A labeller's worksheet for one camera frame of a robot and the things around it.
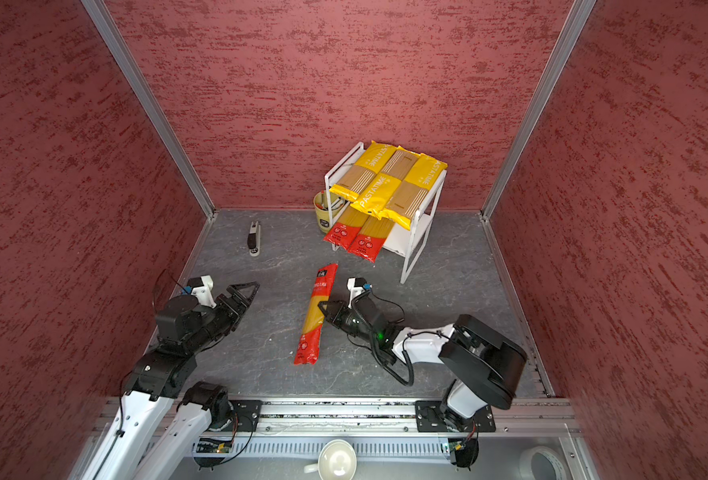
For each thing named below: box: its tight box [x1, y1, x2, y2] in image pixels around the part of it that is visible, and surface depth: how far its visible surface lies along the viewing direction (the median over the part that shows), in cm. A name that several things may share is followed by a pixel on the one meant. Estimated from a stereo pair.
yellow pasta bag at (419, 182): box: [380, 153, 448, 231], surface depth 79 cm
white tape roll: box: [519, 446, 568, 480], surface depth 68 cm
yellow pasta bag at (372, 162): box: [329, 140, 398, 202], surface depth 85 cm
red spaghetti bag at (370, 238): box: [348, 215, 395, 263], surface depth 91 cm
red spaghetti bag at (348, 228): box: [324, 202, 370, 252], surface depth 93 cm
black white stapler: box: [247, 221, 261, 257], surface depth 109 cm
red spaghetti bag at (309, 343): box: [294, 263, 339, 365], surface depth 79 cm
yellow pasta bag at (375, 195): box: [350, 146, 420, 220], surface depth 81 cm
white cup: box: [303, 439, 358, 480], surface depth 68 cm
